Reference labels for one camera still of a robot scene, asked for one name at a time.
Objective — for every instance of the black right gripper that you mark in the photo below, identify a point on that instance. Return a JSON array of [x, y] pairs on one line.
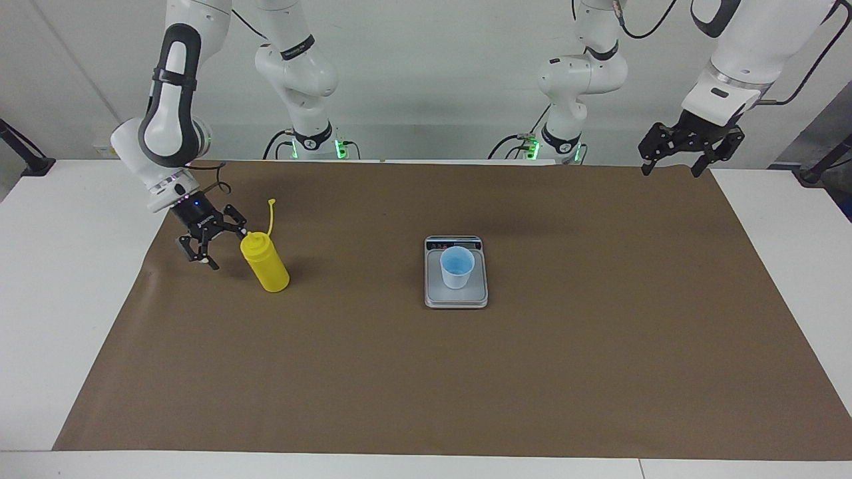
[[196, 214]]

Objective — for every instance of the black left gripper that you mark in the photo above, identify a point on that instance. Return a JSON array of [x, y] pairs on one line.
[[699, 126]]

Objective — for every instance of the yellow squeeze seasoning bottle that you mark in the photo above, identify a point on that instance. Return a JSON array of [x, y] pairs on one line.
[[266, 266]]

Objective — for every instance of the light blue plastic cup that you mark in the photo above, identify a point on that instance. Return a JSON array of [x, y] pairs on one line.
[[457, 276]]

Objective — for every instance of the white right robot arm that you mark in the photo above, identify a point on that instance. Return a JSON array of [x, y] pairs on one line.
[[166, 126]]

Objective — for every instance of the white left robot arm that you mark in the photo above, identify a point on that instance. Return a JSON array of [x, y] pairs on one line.
[[759, 40]]

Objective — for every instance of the silver digital kitchen scale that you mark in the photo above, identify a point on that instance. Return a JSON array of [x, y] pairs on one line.
[[459, 299]]

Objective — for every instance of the black clamp stand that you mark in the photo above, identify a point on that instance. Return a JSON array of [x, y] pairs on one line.
[[815, 174], [36, 165]]

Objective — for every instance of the dark grey background equipment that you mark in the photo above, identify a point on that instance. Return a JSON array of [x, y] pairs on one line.
[[825, 126]]

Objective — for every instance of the brown table mat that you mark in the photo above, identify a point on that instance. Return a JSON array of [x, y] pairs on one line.
[[399, 372]]

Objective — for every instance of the white wall socket box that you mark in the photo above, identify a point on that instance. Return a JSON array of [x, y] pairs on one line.
[[106, 152]]

